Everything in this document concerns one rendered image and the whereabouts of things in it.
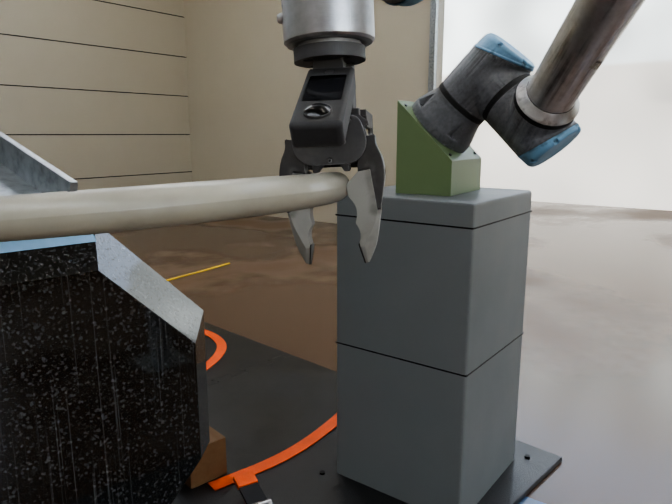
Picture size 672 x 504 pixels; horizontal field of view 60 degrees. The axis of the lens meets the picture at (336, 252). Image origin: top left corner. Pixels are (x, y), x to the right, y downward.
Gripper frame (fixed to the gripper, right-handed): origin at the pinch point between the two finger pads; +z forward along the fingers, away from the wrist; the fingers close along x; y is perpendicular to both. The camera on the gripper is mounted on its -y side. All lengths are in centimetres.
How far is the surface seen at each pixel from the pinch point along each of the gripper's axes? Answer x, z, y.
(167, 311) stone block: 47, 20, 57
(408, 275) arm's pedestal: -3, 19, 90
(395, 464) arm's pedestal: 3, 72, 94
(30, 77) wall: 410, -124, 519
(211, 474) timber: 56, 77, 93
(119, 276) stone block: 53, 11, 49
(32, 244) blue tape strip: 64, 2, 39
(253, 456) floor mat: 49, 79, 108
